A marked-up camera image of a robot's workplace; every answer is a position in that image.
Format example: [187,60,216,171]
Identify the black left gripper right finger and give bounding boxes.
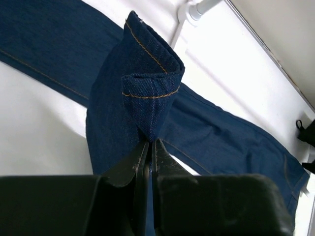
[152,139,203,179]

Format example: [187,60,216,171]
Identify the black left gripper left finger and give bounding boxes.
[101,141,149,188]

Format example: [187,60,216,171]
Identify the dark blue denim trousers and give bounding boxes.
[0,0,309,236]

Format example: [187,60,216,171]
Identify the black hanging garment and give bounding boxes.
[295,120,315,174]

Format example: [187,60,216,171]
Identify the white clothes rack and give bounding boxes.
[171,0,221,51]

